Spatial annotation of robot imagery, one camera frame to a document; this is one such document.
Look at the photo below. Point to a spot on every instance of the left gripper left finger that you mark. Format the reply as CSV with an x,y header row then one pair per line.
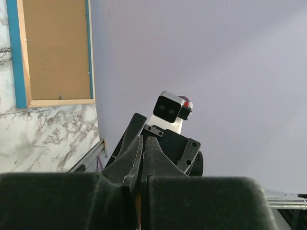
x,y
62,201

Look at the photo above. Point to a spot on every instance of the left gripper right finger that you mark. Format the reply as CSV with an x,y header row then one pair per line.
x,y
206,203

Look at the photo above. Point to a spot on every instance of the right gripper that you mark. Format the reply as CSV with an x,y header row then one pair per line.
x,y
166,153

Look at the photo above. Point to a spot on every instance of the blue picture frame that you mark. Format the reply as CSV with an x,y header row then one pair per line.
x,y
52,52

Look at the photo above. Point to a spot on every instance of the aluminium table frame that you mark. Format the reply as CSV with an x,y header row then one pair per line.
x,y
92,161

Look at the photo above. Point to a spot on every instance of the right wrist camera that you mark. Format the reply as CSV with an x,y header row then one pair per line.
x,y
170,111

